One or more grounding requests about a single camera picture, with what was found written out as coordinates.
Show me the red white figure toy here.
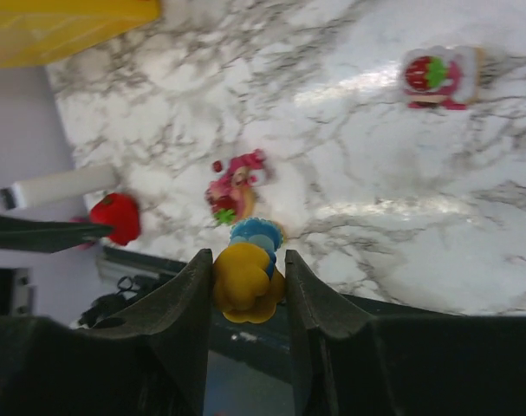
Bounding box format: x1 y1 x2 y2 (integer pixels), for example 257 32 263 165
399 46 485 110

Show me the white plastic bottle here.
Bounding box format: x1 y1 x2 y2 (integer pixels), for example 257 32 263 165
0 165 119 211

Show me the yellow plastic basket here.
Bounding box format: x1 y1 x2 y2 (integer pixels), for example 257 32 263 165
0 0 161 68

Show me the red bell pepper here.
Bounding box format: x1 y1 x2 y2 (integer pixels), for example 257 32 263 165
89 192 141 246

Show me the yellow blue duck toy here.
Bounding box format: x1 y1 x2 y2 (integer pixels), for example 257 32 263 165
212 218 285 324

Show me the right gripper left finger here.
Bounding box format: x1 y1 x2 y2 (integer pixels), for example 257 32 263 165
80 249 213 414

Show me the pink bear toy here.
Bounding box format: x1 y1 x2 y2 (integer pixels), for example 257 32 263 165
211 149 272 187

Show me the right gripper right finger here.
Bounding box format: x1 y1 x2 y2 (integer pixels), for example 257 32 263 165
285 250 375 415

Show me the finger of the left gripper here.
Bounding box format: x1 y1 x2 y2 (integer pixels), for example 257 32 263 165
0 215 112 254

